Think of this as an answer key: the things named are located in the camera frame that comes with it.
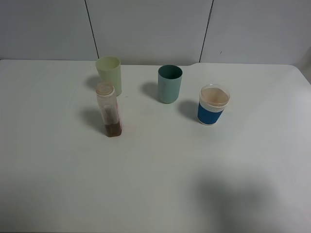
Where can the pale green plastic cup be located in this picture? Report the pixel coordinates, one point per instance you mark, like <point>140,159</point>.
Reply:
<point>109,69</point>

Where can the teal plastic cup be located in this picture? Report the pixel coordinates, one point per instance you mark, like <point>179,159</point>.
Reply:
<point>169,82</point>

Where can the clear plastic drink bottle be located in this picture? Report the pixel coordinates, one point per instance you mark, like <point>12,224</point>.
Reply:
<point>107,102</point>

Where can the blue sleeved clear cup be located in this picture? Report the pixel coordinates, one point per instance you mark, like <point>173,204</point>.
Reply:
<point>213,99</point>

